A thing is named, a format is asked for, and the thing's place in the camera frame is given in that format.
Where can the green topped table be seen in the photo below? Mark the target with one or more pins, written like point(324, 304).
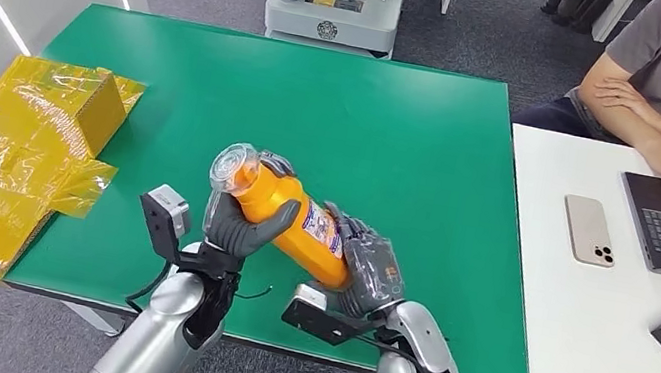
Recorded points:
point(348, 121)

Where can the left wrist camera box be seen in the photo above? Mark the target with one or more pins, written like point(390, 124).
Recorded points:
point(164, 218)

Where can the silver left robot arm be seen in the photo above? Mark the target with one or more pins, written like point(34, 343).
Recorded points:
point(164, 338)

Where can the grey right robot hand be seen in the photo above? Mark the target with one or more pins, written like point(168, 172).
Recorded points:
point(373, 273)

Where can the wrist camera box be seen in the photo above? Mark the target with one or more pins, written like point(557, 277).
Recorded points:
point(164, 218)
point(321, 321)

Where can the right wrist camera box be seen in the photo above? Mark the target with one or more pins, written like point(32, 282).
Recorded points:
point(321, 321)

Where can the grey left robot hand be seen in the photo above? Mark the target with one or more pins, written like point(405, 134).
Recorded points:
point(238, 233)

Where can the white desk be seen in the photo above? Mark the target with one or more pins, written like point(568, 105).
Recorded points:
point(583, 321)

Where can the orange plastic bottle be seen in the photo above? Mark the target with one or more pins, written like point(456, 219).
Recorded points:
point(312, 257)

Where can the person's left hand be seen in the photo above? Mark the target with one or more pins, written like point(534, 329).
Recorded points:
point(624, 96)

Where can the person's right forearm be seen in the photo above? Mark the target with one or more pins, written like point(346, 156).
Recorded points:
point(613, 121)

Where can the yellow film-wrapped cardboard box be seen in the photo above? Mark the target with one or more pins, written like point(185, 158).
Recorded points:
point(6, 157)

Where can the beige smartphone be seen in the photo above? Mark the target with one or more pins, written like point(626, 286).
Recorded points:
point(585, 228)

